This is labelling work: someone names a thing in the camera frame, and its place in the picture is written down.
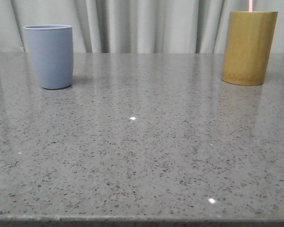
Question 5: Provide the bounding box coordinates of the grey pleated curtain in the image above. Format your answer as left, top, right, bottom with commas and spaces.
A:
0, 0, 284, 54

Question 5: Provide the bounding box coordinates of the blue plastic cup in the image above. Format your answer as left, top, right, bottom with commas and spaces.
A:
24, 25, 73, 90

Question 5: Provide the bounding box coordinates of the bamboo cylinder holder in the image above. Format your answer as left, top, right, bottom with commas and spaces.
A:
222, 11, 278, 86

